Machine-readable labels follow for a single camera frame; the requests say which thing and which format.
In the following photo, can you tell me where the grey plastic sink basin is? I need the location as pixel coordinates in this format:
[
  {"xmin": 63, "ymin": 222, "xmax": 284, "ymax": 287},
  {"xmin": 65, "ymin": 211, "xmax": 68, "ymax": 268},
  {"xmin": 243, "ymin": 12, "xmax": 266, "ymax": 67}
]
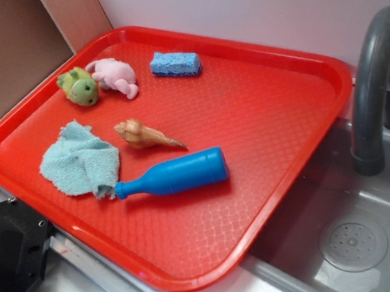
[{"xmin": 160, "ymin": 62, "xmax": 390, "ymax": 292}]

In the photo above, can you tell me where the tan spiral seashell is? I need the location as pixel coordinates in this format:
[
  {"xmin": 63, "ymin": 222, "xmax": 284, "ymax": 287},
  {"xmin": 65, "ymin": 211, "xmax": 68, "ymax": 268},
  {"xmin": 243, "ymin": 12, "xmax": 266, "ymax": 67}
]
[{"xmin": 114, "ymin": 119, "xmax": 188, "ymax": 150}]

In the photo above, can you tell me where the light blue terry cloth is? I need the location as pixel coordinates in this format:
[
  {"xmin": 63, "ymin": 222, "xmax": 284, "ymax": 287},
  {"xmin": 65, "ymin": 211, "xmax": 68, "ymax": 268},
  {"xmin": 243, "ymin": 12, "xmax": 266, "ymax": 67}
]
[{"xmin": 40, "ymin": 120, "xmax": 121, "ymax": 200}]

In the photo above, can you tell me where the grey toy faucet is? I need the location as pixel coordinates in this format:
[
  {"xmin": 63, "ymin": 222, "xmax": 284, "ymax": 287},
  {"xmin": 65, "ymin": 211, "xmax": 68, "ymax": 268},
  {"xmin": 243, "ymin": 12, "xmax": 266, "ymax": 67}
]
[{"xmin": 351, "ymin": 6, "xmax": 390, "ymax": 176}]

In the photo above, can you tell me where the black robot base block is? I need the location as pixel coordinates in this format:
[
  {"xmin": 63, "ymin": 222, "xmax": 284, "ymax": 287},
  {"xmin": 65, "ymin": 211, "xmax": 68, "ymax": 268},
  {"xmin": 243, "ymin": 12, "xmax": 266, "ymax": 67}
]
[{"xmin": 0, "ymin": 200, "xmax": 51, "ymax": 292}]

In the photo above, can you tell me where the green plush frog toy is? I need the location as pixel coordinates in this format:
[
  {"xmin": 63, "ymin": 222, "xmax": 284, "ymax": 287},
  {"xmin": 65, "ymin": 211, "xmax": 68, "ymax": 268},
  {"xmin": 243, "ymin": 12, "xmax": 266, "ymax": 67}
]
[{"xmin": 56, "ymin": 67, "xmax": 99, "ymax": 107}]

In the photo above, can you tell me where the brown cardboard panel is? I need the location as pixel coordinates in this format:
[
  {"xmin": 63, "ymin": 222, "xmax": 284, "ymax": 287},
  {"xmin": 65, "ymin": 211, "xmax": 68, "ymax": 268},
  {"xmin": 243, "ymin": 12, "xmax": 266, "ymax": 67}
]
[{"xmin": 0, "ymin": 0, "xmax": 111, "ymax": 118}]

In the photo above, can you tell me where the pink plush toy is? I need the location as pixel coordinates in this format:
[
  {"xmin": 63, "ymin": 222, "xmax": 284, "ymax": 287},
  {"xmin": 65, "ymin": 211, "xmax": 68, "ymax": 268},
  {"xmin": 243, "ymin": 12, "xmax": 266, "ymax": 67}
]
[{"xmin": 85, "ymin": 58, "xmax": 139, "ymax": 100}]

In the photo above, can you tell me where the blue plastic bottle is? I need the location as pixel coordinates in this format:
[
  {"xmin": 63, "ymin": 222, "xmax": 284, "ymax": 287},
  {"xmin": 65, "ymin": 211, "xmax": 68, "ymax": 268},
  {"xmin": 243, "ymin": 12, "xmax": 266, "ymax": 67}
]
[{"xmin": 115, "ymin": 147, "xmax": 229, "ymax": 200}]

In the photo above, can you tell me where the silver metal rail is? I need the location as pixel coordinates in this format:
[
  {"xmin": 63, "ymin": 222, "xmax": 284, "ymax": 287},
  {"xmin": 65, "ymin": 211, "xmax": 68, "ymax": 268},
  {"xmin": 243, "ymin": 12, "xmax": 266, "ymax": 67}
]
[{"xmin": 0, "ymin": 143, "xmax": 201, "ymax": 292}]

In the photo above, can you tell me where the red plastic tray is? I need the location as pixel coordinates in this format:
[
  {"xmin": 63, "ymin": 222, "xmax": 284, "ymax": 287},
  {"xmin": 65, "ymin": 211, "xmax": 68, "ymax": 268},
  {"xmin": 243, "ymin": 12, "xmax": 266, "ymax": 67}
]
[{"xmin": 0, "ymin": 27, "xmax": 353, "ymax": 292}]

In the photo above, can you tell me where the blue sponge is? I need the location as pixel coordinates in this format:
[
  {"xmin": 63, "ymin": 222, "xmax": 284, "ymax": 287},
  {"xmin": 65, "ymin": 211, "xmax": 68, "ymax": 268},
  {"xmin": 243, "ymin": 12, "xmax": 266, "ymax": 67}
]
[{"xmin": 149, "ymin": 52, "xmax": 202, "ymax": 77}]

